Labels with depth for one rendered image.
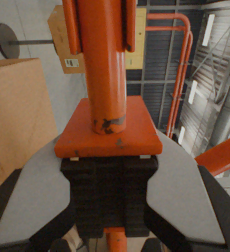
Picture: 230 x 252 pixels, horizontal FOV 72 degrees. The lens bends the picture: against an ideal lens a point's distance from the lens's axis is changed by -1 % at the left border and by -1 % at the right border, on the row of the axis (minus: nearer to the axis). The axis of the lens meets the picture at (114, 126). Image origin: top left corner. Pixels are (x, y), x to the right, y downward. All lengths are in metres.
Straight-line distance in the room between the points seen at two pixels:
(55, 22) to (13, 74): 1.63
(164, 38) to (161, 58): 1.11
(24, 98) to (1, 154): 0.09
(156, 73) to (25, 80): 11.05
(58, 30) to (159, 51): 9.42
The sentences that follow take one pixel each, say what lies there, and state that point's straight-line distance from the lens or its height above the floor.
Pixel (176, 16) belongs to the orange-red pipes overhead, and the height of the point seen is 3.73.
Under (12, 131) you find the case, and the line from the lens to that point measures 0.24.
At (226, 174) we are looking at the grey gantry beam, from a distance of 3.36.
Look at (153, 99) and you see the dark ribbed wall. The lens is 11.85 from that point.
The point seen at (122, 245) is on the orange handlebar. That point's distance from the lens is 0.19.
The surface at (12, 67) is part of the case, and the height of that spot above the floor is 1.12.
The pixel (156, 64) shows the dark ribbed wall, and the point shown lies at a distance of 11.11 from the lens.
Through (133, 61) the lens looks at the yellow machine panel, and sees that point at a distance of 7.47.
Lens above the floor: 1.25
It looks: level
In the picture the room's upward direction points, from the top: 89 degrees clockwise
